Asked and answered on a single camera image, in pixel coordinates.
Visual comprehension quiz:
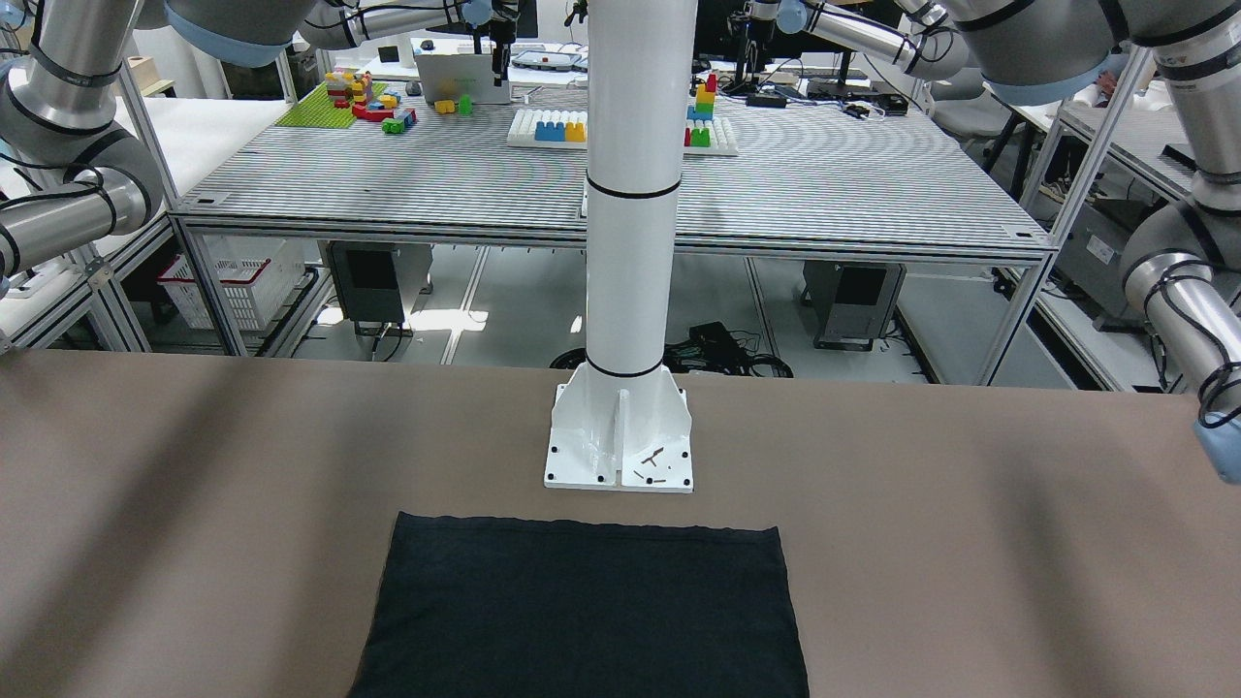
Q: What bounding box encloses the black t-shirt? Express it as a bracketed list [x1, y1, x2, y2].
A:
[349, 513, 812, 697]

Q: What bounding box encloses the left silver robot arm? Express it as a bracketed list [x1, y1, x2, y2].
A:
[942, 1, 1240, 486]

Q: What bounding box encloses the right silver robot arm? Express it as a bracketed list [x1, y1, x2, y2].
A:
[1, 1, 313, 277]

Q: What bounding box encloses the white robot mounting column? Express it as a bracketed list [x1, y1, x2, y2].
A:
[544, 1, 697, 493]

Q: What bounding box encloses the grey computer tower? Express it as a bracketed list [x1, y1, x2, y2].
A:
[800, 260, 906, 351]

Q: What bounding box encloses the white building block tray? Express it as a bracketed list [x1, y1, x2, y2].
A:
[506, 107, 740, 156]

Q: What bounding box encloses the black computer tower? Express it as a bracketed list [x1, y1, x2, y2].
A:
[321, 241, 433, 337]

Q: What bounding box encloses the white box on table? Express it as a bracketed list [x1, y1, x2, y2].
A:
[414, 53, 513, 106]

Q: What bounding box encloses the white plastic basket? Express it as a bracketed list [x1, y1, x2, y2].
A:
[156, 238, 305, 332]

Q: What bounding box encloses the green building block baseplate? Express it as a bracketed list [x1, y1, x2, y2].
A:
[273, 71, 400, 129]

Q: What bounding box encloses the black cable bundle on floor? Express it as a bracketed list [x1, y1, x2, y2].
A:
[550, 322, 794, 379]

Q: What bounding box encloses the striped aluminium frame table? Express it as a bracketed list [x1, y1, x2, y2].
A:
[175, 99, 1066, 386]

